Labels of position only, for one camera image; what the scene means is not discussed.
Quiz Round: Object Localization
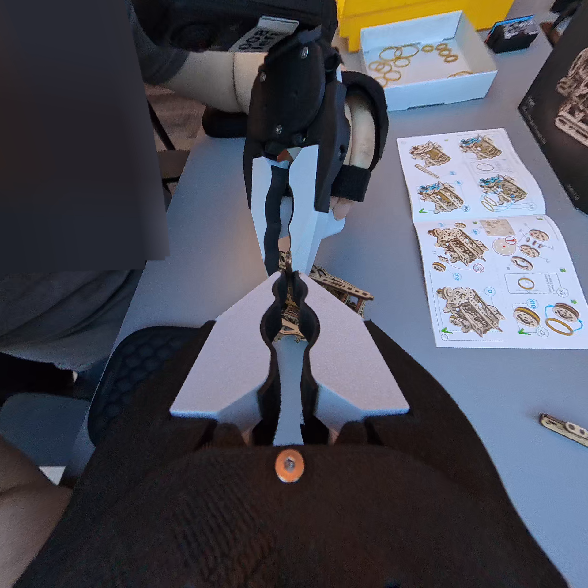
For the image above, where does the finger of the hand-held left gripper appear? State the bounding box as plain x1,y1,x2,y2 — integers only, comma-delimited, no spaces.
251,155,295,277
286,144,346,275

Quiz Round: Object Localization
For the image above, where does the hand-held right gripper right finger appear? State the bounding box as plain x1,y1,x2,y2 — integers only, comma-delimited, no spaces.
298,271,411,432

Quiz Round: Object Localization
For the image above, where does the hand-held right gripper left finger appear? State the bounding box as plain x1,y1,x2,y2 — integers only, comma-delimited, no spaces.
169,271,283,433

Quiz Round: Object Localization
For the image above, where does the wooden mechanical car model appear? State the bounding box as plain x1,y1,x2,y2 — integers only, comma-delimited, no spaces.
275,250,374,343

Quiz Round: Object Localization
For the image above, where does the thin wooden model panel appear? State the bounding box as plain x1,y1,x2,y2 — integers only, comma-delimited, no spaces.
282,257,297,322

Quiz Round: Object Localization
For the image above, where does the person's left forearm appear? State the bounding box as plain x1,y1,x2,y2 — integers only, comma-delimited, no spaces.
163,48,252,115

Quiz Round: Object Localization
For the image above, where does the black model kit box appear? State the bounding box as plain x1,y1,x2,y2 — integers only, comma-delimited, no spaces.
518,0,588,215

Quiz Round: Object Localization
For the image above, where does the person's left hand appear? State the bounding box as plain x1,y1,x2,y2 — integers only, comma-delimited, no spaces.
332,97,376,220

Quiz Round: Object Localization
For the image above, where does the black honeycomb cushion pad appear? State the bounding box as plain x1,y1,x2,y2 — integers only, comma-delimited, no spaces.
87,325,204,447

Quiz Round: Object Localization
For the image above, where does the group of yellow rubber bands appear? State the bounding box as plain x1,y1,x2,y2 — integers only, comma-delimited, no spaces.
367,42,475,89

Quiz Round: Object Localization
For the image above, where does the white cardboard box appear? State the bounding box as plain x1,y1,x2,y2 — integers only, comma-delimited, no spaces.
359,10,499,113

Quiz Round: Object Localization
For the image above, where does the yellow plastic storage bin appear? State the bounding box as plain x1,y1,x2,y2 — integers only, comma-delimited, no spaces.
337,0,515,52

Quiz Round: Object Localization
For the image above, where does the illustrated instruction booklet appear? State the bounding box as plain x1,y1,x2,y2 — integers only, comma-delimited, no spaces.
396,128,588,351

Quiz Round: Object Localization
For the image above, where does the person's grey clothing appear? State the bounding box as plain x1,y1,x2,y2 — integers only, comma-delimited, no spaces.
0,269,149,374

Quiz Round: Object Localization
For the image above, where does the small wooden strip part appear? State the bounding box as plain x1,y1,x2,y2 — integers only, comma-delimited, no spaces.
538,413,588,447

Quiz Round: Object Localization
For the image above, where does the small black blue box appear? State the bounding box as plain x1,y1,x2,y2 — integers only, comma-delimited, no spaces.
485,15,539,54

